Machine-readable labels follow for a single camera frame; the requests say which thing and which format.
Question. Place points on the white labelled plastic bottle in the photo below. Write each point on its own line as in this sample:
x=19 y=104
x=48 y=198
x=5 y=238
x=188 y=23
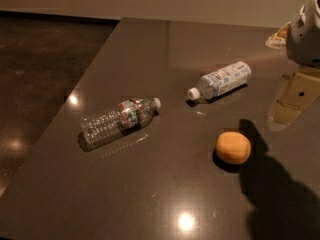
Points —
x=221 y=81

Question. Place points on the orange fruit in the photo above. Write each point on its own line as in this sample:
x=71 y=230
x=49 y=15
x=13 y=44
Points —
x=233 y=148

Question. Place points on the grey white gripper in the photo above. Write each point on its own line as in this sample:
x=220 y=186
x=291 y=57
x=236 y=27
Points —
x=305 y=39

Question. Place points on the clear crumpled water bottle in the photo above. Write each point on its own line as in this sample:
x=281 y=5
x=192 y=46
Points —
x=121 y=120

